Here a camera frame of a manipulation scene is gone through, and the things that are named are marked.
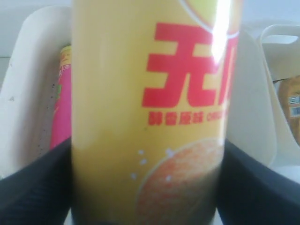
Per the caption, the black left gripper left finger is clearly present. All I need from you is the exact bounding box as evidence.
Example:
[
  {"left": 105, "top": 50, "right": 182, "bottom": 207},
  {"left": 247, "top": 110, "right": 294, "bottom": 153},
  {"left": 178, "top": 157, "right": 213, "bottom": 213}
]
[{"left": 0, "top": 138, "right": 73, "bottom": 225}]

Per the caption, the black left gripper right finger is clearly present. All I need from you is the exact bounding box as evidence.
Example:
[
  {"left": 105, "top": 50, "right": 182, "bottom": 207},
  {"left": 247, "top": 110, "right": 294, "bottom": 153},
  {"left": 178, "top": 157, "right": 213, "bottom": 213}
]
[{"left": 217, "top": 141, "right": 300, "bottom": 225}]

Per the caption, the pink Lays chips can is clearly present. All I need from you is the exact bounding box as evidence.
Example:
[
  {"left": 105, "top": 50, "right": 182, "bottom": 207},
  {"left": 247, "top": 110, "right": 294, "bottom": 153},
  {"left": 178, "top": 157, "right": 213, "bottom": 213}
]
[{"left": 50, "top": 45, "right": 72, "bottom": 149}]

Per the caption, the orange instant noodle packet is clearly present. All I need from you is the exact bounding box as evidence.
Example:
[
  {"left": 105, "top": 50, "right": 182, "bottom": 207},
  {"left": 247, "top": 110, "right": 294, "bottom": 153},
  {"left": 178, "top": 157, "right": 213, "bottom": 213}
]
[{"left": 278, "top": 75, "right": 300, "bottom": 144}]

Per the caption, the yellow Lays chips can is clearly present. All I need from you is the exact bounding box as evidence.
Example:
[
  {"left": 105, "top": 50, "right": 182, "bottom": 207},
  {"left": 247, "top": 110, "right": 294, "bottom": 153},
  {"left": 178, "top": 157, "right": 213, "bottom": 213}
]
[{"left": 72, "top": 0, "right": 243, "bottom": 225}]

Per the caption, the cream bin with circle mark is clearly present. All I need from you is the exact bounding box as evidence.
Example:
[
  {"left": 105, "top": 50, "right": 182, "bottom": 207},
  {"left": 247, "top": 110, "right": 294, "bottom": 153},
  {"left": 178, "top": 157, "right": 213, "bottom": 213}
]
[{"left": 258, "top": 25, "right": 300, "bottom": 170}]

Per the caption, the cream bin with square mark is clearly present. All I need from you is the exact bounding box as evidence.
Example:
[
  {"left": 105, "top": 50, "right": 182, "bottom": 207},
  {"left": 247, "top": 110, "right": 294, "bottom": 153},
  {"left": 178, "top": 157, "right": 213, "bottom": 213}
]
[{"left": 226, "top": 30, "right": 277, "bottom": 166}]

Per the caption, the cream bin with triangle mark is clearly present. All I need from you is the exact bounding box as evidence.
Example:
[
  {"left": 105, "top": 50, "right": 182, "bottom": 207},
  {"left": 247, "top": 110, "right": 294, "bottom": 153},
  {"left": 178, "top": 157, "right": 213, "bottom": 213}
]
[{"left": 0, "top": 6, "right": 71, "bottom": 178}]

